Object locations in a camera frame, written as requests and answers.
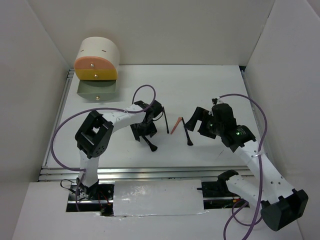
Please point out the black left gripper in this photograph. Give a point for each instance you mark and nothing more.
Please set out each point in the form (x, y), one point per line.
(151, 130)

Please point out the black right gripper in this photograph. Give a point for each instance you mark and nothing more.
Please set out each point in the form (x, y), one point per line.
(200, 114)

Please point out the black fan brush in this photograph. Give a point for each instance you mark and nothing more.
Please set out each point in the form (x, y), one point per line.
(189, 141)
(152, 147)

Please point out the grey bottom drawer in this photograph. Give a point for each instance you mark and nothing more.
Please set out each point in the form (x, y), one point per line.
(97, 90)

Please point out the yellow drawer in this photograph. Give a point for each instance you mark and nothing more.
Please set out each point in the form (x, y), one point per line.
(96, 74)

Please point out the peach top drawer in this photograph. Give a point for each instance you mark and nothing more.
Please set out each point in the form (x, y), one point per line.
(93, 62)

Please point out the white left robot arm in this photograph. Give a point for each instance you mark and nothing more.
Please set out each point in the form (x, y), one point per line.
(95, 133)

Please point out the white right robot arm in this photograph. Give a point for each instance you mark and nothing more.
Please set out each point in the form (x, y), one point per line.
(279, 202)

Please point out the pink makeup brush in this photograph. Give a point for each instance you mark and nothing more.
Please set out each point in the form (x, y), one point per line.
(176, 124)

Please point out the thin black eyeliner brush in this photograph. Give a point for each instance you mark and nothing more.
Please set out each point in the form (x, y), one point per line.
(166, 121)

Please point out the white foam board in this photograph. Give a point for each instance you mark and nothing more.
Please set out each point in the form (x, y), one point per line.
(158, 198)

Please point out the beige round drawer organizer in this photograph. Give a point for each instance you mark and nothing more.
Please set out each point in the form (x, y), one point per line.
(100, 47)

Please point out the aluminium rail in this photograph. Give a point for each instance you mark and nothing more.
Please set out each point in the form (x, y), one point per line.
(154, 173)

